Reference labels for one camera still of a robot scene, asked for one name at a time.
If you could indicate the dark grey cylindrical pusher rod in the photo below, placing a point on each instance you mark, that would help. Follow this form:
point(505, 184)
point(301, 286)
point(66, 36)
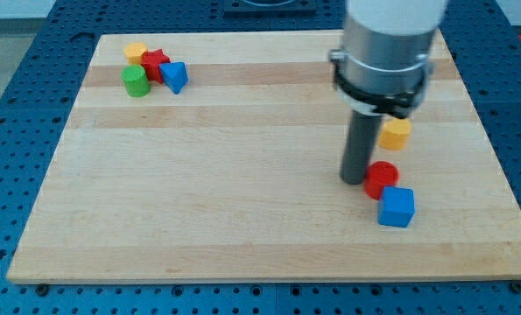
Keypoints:
point(361, 139)

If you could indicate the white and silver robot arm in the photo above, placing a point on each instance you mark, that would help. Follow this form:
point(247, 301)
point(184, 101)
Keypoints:
point(381, 68)

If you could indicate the yellow heart block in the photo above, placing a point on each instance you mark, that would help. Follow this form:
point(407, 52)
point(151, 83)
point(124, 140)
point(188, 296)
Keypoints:
point(395, 134)

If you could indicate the red star block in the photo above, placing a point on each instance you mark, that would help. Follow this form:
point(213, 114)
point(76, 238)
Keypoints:
point(151, 61)

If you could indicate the red cylinder block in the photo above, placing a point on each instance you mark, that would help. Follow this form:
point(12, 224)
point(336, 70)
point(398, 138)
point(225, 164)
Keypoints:
point(379, 175)

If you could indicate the blue cube block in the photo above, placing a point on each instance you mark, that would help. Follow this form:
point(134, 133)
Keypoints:
point(396, 207)

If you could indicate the light wooden board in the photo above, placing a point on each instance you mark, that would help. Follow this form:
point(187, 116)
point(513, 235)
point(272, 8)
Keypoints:
point(236, 178)

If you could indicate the blue triangle block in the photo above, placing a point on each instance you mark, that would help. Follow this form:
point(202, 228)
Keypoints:
point(174, 75)

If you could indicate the green cylinder block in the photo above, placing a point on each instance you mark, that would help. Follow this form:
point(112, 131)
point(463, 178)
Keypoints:
point(135, 81)

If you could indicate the yellow hexagon block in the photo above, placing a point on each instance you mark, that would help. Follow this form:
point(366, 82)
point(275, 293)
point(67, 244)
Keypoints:
point(134, 51)

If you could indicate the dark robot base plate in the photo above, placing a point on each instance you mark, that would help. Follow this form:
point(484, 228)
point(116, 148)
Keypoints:
point(234, 8)

